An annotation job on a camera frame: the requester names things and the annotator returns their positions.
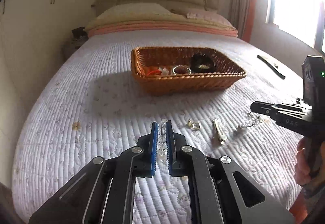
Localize pink pillow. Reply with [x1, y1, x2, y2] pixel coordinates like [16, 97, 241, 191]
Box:
[186, 8, 233, 27]

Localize clear bead bracelet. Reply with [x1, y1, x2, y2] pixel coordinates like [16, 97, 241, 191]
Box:
[157, 120, 168, 164]

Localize pink folded blanket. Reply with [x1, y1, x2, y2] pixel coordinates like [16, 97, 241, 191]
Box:
[88, 22, 238, 38]

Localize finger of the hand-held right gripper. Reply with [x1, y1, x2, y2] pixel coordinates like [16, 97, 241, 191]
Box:
[250, 101, 307, 117]
[270, 110, 312, 136]

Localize black scrunchie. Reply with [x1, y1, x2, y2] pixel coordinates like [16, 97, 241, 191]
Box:
[190, 54, 216, 73]

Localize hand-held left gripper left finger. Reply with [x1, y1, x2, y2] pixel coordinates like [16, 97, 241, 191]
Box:
[28, 121, 159, 224]

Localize yellow folded blanket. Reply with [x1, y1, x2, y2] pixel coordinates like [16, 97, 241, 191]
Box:
[84, 15, 235, 32]

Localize brown wicker basket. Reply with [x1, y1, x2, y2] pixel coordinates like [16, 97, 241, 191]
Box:
[131, 46, 247, 96]

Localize cream spiral hair tie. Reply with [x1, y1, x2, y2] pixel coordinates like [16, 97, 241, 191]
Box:
[173, 65, 191, 75]

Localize white wardrobe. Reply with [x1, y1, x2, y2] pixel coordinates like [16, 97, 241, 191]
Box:
[0, 0, 66, 184]

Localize person's right hand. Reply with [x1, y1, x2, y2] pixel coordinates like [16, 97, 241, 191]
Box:
[295, 138, 325, 187]

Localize grey nightstand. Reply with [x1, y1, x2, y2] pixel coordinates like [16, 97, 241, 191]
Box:
[62, 38, 88, 59]

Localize black object on nightstand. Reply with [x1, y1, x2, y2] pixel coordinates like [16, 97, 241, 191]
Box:
[71, 27, 85, 38]

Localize white floral pillow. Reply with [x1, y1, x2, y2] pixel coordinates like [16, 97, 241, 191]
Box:
[96, 3, 173, 20]

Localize gold earrings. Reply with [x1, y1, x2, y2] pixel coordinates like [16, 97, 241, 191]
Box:
[187, 119, 202, 131]

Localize silver metal hair clip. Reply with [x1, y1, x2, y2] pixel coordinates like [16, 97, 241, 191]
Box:
[213, 118, 227, 144]

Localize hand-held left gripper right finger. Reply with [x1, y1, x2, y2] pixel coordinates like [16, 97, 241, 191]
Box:
[168, 121, 295, 224]

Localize person's right forearm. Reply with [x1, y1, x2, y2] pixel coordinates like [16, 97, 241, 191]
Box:
[289, 182, 325, 224]

